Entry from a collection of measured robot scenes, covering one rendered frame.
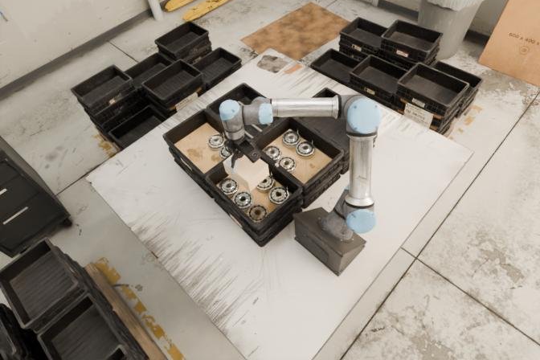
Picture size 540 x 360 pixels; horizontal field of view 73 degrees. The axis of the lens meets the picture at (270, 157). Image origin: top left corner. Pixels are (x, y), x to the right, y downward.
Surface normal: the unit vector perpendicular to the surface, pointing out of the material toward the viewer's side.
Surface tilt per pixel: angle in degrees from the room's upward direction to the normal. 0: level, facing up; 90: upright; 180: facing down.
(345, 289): 0
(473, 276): 0
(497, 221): 0
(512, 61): 72
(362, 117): 50
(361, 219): 65
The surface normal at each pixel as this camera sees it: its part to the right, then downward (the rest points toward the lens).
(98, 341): -0.08, -0.62
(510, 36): -0.68, 0.45
